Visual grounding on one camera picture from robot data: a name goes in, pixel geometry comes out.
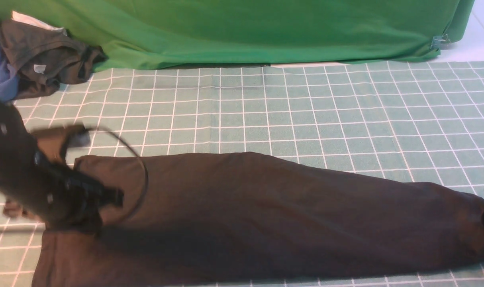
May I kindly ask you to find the silver binder clip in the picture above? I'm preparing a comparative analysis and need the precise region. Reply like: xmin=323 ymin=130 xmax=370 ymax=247
xmin=430 ymin=34 xmax=451 ymax=50

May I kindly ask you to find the white cloth behind pile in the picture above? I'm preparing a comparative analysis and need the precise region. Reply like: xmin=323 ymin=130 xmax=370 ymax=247
xmin=11 ymin=10 xmax=68 ymax=36

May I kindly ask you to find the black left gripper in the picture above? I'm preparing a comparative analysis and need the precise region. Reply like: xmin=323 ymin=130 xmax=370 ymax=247
xmin=34 ymin=152 xmax=125 ymax=235

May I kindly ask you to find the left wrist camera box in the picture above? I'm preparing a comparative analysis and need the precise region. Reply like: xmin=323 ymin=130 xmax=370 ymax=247
xmin=29 ymin=124 xmax=91 ymax=165

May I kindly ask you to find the green backdrop cloth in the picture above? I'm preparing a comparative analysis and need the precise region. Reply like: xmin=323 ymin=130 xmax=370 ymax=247
xmin=0 ymin=0 xmax=474 ymax=71

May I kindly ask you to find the crumpled dark gray garment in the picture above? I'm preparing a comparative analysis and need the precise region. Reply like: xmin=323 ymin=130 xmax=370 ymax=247
xmin=0 ymin=19 xmax=107 ymax=100

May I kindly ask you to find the green grid-pattern mat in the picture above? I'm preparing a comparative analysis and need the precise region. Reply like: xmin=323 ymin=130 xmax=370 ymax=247
xmin=0 ymin=60 xmax=484 ymax=287

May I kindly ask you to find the dark gray long-sleeve shirt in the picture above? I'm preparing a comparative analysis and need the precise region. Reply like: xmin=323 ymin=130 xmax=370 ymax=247
xmin=32 ymin=152 xmax=484 ymax=287

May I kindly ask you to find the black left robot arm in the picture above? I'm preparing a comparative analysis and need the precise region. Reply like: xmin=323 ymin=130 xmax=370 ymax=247
xmin=0 ymin=102 xmax=124 ymax=233

